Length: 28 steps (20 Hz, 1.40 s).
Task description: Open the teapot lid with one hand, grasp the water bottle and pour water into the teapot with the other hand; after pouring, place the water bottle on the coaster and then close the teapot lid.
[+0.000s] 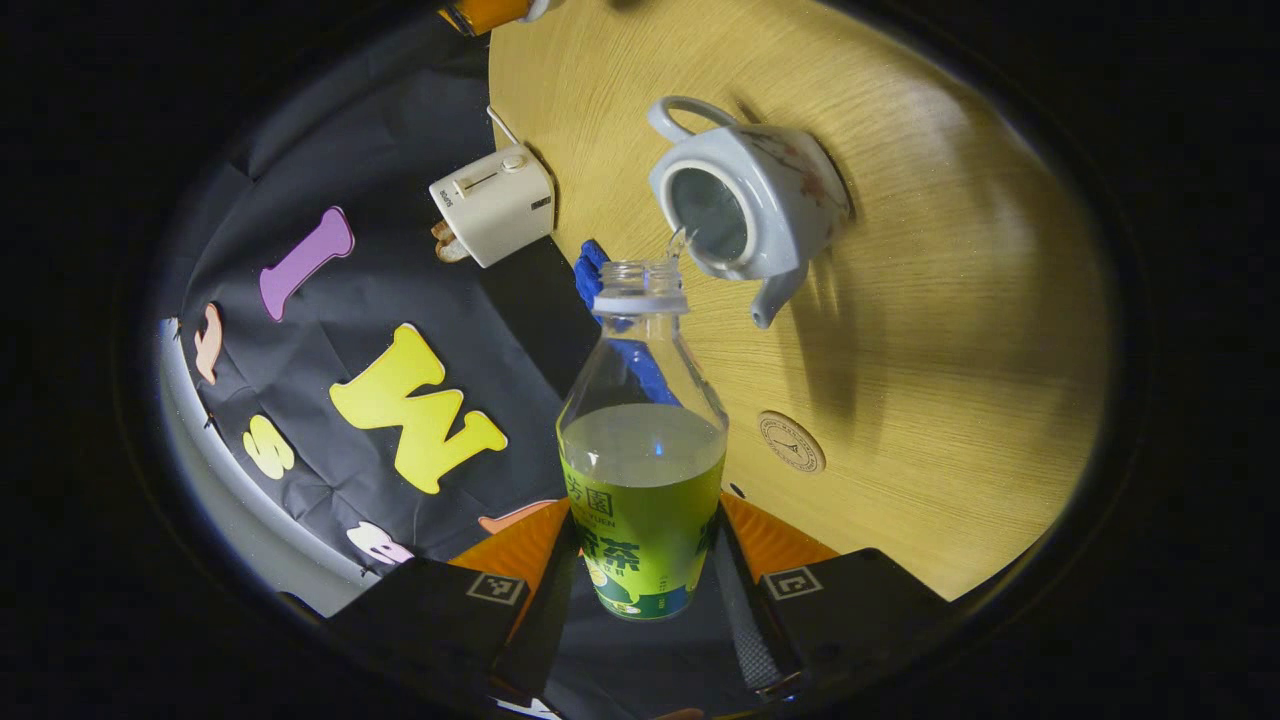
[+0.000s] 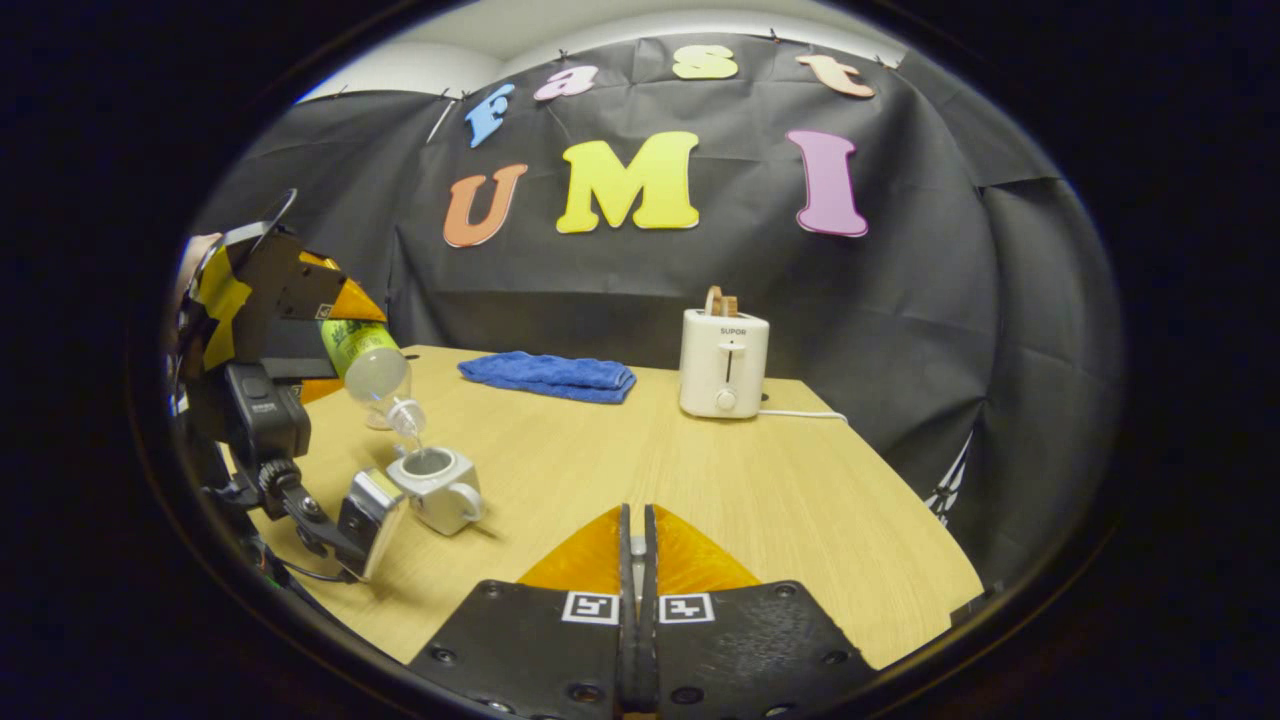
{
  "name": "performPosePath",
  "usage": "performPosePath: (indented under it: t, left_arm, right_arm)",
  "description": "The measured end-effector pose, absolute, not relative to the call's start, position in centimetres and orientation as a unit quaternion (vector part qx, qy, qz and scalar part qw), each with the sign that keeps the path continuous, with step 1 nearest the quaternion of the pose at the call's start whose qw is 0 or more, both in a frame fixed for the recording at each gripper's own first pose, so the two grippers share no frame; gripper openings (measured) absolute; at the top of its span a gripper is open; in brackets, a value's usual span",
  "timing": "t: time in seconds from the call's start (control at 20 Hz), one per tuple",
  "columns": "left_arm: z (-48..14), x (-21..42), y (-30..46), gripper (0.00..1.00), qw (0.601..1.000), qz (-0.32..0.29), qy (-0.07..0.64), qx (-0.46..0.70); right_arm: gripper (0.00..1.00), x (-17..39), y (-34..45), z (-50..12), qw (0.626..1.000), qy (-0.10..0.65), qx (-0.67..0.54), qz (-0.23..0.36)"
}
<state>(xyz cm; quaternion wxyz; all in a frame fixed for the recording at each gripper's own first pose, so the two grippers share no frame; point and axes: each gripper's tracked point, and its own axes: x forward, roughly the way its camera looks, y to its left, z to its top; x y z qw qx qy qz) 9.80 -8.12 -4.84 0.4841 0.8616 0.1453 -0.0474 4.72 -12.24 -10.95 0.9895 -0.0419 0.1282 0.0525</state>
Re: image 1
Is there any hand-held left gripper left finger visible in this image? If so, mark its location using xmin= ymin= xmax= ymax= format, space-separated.
xmin=320 ymin=498 xmax=583 ymax=706

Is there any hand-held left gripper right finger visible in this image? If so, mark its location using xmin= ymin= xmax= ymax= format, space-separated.
xmin=712 ymin=490 xmax=951 ymax=701

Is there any green label water bottle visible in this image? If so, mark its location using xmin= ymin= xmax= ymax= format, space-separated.
xmin=556 ymin=259 xmax=729 ymax=622

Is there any round cork coaster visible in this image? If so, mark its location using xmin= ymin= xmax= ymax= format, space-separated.
xmin=757 ymin=411 xmax=827 ymax=474

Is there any white ceramic teacup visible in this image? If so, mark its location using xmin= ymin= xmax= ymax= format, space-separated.
xmin=647 ymin=96 xmax=853 ymax=330

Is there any white toaster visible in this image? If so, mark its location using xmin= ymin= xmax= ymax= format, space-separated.
xmin=429 ymin=143 xmax=556 ymax=269

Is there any black backdrop cloth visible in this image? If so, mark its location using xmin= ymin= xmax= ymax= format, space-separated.
xmin=160 ymin=20 xmax=761 ymax=716

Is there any blue folded towel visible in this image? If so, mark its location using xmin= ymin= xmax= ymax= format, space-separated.
xmin=574 ymin=239 xmax=681 ymax=406

